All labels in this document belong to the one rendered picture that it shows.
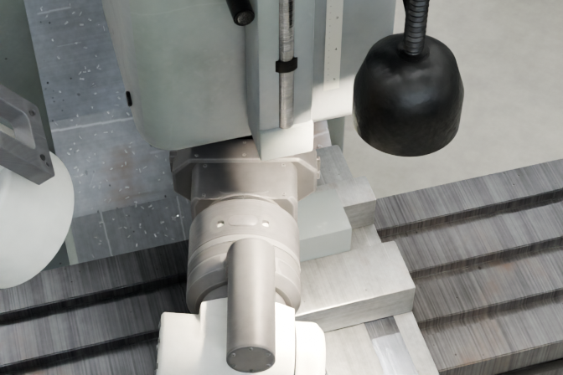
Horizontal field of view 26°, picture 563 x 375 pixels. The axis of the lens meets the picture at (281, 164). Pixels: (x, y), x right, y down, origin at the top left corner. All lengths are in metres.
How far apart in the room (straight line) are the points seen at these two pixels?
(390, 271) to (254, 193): 0.24
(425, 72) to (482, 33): 2.25
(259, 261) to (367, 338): 0.31
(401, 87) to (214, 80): 0.16
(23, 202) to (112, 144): 0.92
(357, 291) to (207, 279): 0.26
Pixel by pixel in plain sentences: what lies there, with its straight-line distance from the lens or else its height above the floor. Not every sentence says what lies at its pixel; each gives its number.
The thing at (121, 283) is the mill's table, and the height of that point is 0.96.
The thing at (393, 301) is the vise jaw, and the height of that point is 1.05.
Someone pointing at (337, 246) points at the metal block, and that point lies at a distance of 1.17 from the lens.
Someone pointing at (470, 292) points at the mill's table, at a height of 0.96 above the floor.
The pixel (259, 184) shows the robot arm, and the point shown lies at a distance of 0.98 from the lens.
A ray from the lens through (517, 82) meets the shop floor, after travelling 2.91.
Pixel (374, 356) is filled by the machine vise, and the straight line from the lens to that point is 1.16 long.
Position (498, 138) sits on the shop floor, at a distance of 2.77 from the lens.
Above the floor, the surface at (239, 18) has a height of 1.49.
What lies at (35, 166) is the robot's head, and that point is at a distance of 0.49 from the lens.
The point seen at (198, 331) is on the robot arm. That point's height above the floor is 1.27.
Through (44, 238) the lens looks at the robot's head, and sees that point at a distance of 0.52.
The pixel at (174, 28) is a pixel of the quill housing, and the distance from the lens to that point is 0.83.
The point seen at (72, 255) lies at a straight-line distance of 1.43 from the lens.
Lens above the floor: 2.00
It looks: 48 degrees down
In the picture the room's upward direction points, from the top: straight up
